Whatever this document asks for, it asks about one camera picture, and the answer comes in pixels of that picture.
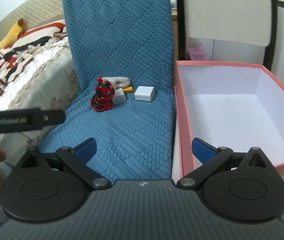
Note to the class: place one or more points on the pink cardboard box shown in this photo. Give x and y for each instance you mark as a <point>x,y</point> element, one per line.
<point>238,105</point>

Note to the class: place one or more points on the white charger cube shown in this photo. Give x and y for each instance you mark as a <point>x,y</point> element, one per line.
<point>144,93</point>

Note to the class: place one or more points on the white chair backrest cushion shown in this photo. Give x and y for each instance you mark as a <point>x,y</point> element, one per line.
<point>245,21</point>

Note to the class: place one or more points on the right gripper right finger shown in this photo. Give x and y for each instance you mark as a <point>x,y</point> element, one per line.
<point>213,160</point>

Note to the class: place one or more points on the yellow handled screwdriver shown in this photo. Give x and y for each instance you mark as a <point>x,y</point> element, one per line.
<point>128,89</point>

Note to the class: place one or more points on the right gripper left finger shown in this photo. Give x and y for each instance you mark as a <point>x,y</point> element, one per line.
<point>75,159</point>

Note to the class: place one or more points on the striped red black blanket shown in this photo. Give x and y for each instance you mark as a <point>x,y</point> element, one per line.
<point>15,57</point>

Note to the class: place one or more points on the small grey white adapter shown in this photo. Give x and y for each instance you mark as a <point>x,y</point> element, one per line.
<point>119,96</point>

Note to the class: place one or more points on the red black figurine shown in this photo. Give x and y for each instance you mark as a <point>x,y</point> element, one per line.
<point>103,96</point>

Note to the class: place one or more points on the floral beige sofa cover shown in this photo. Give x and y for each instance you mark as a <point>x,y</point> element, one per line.
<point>48,81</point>

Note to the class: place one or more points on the blue quilted sofa cover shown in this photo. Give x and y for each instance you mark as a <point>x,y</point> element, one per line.
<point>121,43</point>

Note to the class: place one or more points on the white fluffy sock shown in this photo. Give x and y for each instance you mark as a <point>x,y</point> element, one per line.
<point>118,81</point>

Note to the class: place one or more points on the yellow plush toy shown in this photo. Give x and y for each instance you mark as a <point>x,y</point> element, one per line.
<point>13,35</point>

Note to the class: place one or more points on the small pink paper box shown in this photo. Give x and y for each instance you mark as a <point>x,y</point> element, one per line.
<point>197,53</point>

